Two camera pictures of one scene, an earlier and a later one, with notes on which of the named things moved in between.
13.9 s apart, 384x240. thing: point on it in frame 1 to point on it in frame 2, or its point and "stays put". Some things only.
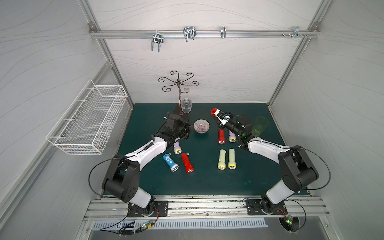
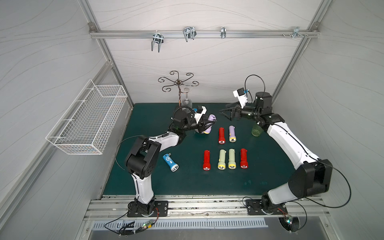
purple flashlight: x=177 y=149 to x=211 y=117
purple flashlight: x=232 y=137 stays put
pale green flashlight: x=221 y=164 stays put
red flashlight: x=214 y=111 to x=206 y=166
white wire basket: x=85 y=127 stays put
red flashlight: x=221 y=137 stays put
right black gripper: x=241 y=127 to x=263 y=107
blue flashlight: x=173 y=167 stays put
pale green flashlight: x=232 y=164 stays put
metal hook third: x=223 y=31 stays put
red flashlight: x=189 y=168 to x=243 y=163
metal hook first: x=157 y=37 stays put
